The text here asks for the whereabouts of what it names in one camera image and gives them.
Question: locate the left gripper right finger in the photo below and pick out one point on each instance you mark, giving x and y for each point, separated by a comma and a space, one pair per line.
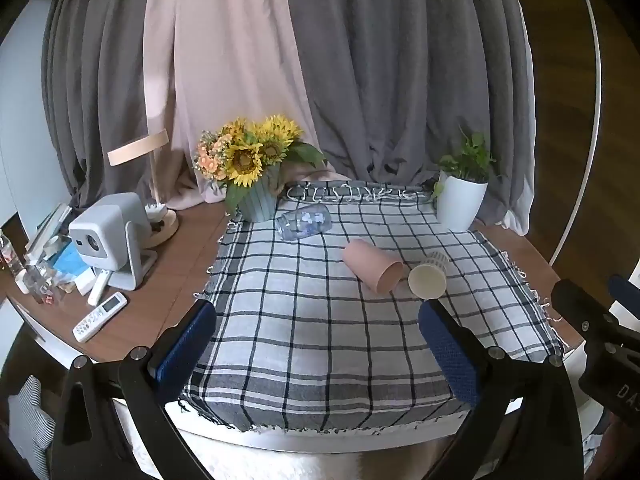
545, 442

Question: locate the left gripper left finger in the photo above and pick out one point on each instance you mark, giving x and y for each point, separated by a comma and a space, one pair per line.
89, 442

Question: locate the clear plastic cup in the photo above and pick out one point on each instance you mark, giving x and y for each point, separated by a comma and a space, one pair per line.
303, 222

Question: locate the white paper cup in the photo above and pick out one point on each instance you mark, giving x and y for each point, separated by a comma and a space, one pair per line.
428, 280

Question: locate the pink plastic cup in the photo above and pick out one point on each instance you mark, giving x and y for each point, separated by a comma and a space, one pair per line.
380, 271

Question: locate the white remote control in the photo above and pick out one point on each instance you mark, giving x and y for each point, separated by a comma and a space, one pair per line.
99, 316

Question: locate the small white remote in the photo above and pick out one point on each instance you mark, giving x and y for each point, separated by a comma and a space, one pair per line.
98, 287

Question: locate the white mini projector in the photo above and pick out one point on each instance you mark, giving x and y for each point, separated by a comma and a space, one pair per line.
110, 237

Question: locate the white plant pot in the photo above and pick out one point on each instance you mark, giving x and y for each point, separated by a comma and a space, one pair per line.
458, 201

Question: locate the checkered grey tablecloth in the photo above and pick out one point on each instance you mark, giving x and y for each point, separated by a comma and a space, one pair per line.
302, 344

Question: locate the green potted plant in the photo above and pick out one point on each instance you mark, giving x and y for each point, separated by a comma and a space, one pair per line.
472, 163

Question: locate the teal ribbed vase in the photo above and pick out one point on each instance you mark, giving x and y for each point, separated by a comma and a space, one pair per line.
260, 202

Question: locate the sunflower bouquet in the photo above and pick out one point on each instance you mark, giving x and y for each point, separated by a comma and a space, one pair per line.
240, 153

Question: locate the grey curtain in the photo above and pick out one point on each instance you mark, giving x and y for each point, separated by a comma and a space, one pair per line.
391, 84

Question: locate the pink curtain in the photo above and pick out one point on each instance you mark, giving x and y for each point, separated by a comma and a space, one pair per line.
206, 62

